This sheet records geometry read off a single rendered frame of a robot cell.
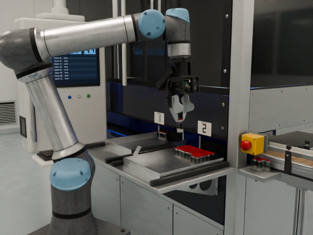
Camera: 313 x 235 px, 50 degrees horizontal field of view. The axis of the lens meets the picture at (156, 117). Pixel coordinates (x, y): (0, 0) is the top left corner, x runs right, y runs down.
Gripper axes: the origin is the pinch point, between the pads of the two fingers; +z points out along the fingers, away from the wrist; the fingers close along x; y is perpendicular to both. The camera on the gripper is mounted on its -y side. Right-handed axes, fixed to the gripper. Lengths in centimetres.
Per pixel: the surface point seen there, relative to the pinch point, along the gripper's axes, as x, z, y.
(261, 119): 47.5, 6.5, 0.0
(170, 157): 21.1, 23.2, -30.5
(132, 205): 34, 66, -87
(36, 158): -19, 26, -95
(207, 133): 33.1, 12.2, -17.9
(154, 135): 41, 20, -67
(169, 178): 0.2, 22.9, -6.9
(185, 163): 20.1, 23.9, -19.7
